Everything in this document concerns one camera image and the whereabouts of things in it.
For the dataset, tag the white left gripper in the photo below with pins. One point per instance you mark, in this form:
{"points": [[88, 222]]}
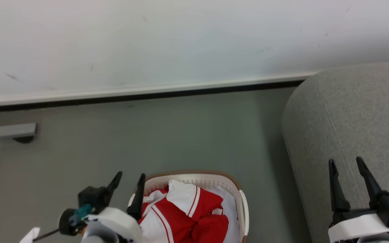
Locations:
{"points": [[120, 221]]}

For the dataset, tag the grey metal furniture foot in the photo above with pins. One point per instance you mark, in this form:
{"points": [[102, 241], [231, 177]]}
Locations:
{"points": [[10, 131]]}

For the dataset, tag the white paper tag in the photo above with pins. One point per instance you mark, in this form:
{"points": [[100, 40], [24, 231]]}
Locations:
{"points": [[30, 235]]}

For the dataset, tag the grey fabric sofa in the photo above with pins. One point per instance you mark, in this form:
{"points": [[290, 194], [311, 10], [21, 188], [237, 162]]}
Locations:
{"points": [[349, 118]]}

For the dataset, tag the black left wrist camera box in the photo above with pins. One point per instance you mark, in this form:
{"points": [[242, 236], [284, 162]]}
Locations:
{"points": [[93, 197]]}

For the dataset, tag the plain white garment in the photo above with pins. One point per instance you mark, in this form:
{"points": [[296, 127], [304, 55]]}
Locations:
{"points": [[232, 211]]}

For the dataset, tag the red and white garment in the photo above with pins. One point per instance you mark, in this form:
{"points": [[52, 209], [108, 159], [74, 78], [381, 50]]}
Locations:
{"points": [[206, 204]]}

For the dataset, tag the white perforated laundry basket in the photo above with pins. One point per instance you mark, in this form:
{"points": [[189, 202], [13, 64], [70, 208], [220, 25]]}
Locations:
{"points": [[198, 179]]}

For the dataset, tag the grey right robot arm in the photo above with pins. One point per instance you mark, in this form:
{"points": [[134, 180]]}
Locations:
{"points": [[373, 240]]}

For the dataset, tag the white and black baseboard strip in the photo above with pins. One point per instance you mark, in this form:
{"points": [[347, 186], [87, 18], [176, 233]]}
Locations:
{"points": [[147, 91]]}

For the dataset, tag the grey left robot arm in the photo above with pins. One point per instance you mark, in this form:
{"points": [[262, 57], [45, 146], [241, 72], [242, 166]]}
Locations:
{"points": [[98, 238]]}

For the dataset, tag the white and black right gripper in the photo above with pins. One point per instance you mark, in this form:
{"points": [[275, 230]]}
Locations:
{"points": [[360, 226]]}

